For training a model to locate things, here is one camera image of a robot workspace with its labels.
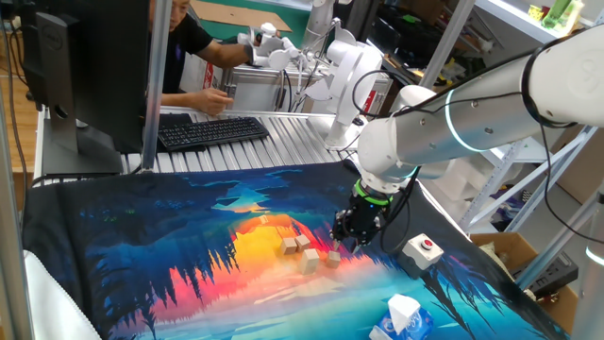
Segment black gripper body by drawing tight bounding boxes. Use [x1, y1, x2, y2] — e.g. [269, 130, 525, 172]
[346, 191, 393, 243]

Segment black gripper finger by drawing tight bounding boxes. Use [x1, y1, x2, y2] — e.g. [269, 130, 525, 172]
[351, 226, 379, 255]
[329, 210, 353, 251]

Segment person's right forearm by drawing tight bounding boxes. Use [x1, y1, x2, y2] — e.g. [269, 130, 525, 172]
[160, 90, 199, 108]

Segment person's left forearm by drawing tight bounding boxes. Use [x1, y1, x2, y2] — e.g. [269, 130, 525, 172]
[197, 40, 251, 70]

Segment white foam blocks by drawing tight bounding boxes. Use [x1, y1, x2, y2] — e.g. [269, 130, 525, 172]
[424, 160, 501, 223]

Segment person's right hand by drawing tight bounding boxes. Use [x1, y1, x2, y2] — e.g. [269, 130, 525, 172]
[191, 88, 235, 117]

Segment grey emergency stop button box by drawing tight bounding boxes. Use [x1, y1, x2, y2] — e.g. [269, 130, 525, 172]
[395, 232, 445, 280]

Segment blue tissue pack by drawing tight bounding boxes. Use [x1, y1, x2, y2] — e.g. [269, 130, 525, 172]
[367, 293, 435, 340]

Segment white haptic teleoperation device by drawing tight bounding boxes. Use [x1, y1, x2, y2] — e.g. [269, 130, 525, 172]
[237, 17, 384, 148]

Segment colourful forest sunset mat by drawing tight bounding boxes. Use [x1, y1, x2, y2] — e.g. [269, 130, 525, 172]
[21, 160, 575, 340]

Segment silver aluminium case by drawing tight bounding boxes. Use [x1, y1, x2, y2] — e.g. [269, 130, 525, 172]
[219, 63, 331, 114]

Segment black keyboard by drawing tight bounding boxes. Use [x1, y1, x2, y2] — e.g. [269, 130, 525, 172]
[157, 116, 270, 152]

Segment black electronic device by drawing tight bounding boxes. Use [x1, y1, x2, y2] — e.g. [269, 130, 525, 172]
[512, 252, 580, 298]

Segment black pad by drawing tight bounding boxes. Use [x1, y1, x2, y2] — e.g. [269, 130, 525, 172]
[158, 112, 194, 131]

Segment brown cardboard box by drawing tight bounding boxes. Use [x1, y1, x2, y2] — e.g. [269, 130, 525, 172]
[469, 230, 581, 334]

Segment white carton with red print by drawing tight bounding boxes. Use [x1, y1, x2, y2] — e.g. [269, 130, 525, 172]
[177, 51, 223, 92]

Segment brown cardboard sheet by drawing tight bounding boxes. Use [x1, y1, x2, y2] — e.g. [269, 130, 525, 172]
[188, 0, 294, 33]

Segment person in black shirt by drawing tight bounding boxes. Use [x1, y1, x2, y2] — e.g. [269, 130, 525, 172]
[148, 0, 214, 94]

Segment white metal shelf rack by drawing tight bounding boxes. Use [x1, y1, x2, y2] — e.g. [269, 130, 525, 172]
[457, 0, 604, 235]

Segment green plastic bottle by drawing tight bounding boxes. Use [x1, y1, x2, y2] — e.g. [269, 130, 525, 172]
[541, 0, 572, 29]

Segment black computer monitor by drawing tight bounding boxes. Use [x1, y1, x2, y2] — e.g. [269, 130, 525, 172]
[21, 0, 152, 177]

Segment white padded sheet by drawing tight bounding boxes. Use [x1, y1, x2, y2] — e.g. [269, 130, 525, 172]
[23, 248, 103, 340]

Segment aluminium frame post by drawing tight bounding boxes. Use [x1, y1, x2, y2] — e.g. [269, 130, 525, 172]
[418, 0, 477, 91]
[140, 0, 175, 172]
[0, 89, 34, 340]
[516, 188, 596, 290]

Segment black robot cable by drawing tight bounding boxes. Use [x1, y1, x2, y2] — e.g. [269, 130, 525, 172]
[351, 27, 604, 256]

